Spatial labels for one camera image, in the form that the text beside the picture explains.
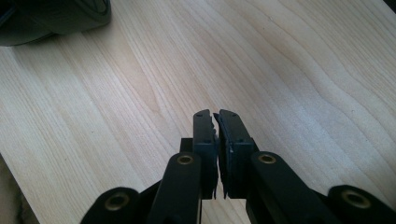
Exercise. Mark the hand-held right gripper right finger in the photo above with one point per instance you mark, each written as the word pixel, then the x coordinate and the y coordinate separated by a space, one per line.
pixel 234 155

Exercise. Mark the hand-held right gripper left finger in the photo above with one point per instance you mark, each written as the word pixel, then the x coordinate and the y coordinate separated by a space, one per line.
pixel 204 146

